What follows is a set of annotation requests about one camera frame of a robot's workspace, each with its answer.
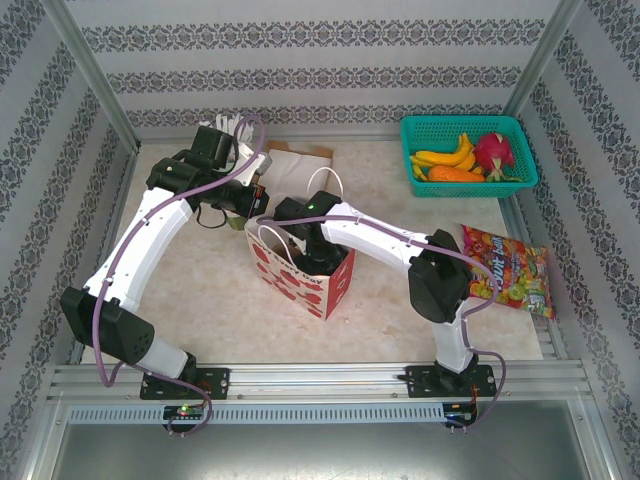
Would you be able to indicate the white paper bag red prints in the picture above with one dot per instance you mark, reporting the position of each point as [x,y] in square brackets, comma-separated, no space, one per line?
[300,295]

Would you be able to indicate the white paper napkin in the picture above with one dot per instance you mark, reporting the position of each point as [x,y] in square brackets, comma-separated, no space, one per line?
[295,170]

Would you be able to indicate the brown cardboard tray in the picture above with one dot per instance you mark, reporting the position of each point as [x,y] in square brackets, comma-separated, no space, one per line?
[320,150]

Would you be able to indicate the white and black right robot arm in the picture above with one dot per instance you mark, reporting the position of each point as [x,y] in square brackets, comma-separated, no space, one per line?
[375,237]

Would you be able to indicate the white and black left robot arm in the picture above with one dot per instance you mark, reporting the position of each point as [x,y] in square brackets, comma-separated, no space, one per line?
[145,240]

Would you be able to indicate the white wrapped straws bundle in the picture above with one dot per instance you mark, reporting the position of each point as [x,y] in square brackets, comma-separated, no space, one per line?
[245,147]

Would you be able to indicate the orange toy fruit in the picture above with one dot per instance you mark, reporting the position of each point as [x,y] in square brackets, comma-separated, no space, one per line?
[452,174]

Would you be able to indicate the yellow banana bunch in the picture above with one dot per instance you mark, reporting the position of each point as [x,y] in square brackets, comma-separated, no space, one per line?
[450,157]

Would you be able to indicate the pink dragon fruit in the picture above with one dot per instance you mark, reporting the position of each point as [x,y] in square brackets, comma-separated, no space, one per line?
[495,150]

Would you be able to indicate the left small circuit board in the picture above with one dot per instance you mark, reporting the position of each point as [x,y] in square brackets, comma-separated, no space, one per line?
[182,412]

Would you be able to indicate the small circuit board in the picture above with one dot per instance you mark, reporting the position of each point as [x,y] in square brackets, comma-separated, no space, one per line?
[460,417]
[182,412]

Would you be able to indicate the colourful fruit candy bag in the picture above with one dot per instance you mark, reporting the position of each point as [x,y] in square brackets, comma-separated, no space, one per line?
[520,280]

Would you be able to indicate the teal plastic basket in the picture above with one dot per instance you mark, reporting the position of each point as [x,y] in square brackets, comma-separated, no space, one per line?
[520,150]

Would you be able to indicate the right small circuit board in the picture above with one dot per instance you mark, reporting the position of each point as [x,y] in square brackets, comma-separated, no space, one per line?
[460,417]

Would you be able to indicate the aluminium mounting rail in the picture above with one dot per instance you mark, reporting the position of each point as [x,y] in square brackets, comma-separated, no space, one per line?
[315,380]

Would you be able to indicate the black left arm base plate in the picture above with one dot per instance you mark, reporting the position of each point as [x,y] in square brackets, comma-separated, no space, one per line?
[220,382]

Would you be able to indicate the aluminium frame post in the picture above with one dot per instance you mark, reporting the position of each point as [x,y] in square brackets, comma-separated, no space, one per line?
[545,50]
[85,70]

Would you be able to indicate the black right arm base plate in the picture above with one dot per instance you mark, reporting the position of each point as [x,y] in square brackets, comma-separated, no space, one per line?
[417,382]

